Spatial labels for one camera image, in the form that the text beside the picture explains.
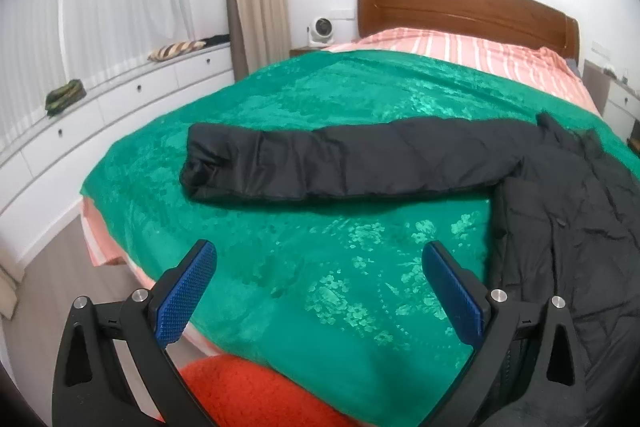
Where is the white nightstand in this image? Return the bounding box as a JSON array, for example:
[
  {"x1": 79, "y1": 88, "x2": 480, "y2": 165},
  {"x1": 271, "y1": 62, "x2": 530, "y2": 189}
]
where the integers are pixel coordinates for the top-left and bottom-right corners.
[{"x1": 582, "y1": 59, "x2": 640, "y2": 142}]

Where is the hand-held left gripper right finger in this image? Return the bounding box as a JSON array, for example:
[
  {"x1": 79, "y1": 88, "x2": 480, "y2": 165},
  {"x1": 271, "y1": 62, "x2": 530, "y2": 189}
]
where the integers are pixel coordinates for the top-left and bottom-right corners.
[{"x1": 421, "y1": 241, "x2": 588, "y2": 427}]

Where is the white drawer cabinet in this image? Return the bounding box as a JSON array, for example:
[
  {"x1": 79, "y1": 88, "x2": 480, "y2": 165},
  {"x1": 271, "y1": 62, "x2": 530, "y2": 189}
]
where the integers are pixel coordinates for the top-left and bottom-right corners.
[{"x1": 0, "y1": 39, "x2": 236, "y2": 283}]

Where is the wooden headboard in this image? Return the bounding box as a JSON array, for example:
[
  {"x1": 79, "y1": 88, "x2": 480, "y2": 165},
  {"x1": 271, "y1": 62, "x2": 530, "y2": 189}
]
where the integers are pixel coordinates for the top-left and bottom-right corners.
[{"x1": 357, "y1": 0, "x2": 581, "y2": 68}]

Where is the black puffer jacket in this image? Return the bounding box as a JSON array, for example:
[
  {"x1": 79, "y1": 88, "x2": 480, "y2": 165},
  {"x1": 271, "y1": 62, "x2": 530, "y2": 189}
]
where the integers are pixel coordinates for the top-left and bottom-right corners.
[{"x1": 179, "y1": 112, "x2": 640, "y2": 427}]

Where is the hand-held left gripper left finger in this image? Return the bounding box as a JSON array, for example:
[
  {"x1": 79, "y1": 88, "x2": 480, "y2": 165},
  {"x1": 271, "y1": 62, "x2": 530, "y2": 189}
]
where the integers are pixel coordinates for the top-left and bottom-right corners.
[{"x1": 51, "y1": 239, "x2": 218, "y2": 427}]

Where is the small white fan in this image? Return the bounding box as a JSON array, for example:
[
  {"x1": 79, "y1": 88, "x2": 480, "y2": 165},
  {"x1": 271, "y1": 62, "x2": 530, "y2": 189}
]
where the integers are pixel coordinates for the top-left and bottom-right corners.
[{"x1": 306, "y1": 14, "x2": 335, "y2": 46}]

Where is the striped cushion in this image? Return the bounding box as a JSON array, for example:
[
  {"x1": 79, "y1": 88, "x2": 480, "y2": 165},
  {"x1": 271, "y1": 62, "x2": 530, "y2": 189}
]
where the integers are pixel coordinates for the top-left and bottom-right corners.
[{"x1": 147, "y1": 39, "x2": 206, "y2": 62}]

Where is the green floral blanket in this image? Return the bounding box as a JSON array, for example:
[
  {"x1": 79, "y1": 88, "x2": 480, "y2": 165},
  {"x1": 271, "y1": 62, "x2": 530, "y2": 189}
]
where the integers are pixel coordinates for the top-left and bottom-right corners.
[{"x1": 80, "y1": 49, "x2": 636, "y2": 427}]

